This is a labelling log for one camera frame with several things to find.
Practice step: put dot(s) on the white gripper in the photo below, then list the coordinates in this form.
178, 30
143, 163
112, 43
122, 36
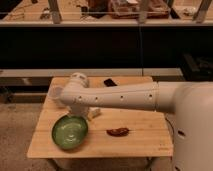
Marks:
76, 110

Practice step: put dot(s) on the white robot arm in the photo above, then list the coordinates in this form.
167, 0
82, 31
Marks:
190, 102

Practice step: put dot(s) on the green ceramic bowl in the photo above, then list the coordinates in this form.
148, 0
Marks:
69, 132

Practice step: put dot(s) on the white cylindrical tube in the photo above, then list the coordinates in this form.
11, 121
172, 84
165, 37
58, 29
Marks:
93, 112

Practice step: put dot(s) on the white paper cup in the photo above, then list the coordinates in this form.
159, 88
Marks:
54, 94

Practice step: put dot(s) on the black smartphone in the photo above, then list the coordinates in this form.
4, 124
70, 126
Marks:
109, 82

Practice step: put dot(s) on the dark red chili pepper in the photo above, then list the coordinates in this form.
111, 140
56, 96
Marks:
118, 132

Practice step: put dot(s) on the long background workbench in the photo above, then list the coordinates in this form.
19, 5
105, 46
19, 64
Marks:
43, 38

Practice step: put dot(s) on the tray of clutter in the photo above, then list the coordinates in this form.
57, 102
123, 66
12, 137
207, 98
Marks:
130, 9

